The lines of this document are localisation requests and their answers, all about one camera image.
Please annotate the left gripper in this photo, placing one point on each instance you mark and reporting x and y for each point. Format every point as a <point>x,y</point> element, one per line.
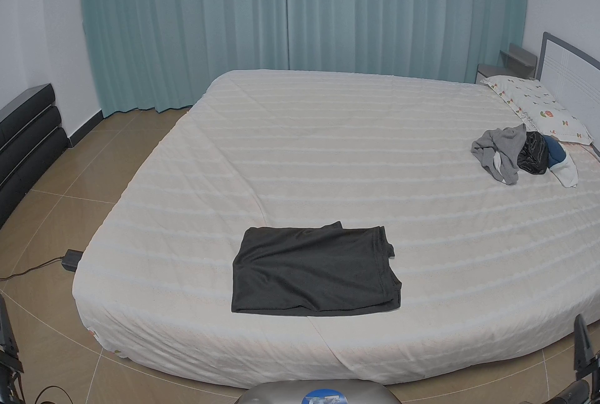
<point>9,378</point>

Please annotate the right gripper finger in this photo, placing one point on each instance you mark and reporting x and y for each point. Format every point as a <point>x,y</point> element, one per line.
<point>583,350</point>

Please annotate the black T-shirt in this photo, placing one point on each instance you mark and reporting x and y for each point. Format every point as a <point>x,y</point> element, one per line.
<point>314,271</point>

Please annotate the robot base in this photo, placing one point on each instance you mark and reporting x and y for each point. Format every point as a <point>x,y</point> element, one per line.
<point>281,395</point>

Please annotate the bed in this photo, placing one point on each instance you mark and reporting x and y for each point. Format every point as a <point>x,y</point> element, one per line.
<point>375,149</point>

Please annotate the black power adapter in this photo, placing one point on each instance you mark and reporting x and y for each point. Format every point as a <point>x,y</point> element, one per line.
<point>71,260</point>

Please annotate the white garment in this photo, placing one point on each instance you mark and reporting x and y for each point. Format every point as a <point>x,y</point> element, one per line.
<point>567,175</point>

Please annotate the black chest of drawers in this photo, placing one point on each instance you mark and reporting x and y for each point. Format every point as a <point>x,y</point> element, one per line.
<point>28,144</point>

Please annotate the dark blue garment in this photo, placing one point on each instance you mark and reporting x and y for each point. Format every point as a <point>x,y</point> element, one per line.
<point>557,151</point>

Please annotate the black shiny garment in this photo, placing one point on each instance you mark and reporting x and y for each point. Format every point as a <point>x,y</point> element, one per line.
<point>533,153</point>

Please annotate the grey garment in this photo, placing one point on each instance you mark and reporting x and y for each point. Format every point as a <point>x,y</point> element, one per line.
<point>504,151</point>

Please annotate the white printed pillow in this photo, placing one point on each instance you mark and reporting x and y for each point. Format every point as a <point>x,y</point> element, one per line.
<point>539,104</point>

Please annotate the grey bedside table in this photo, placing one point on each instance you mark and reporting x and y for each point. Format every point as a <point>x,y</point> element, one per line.
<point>513,60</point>

